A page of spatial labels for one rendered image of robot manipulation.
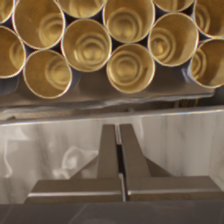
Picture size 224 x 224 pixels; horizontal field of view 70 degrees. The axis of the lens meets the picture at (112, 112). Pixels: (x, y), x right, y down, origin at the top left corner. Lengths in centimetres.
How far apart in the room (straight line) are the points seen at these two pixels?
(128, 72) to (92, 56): 7
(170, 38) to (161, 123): 16
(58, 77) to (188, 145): 29
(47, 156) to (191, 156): 30
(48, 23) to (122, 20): 13
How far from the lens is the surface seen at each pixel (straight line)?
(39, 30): 34
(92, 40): 32
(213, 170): 43
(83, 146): 35
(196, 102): 123
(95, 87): 32
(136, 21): 33
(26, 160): 40
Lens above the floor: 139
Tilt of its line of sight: 77 degrees down
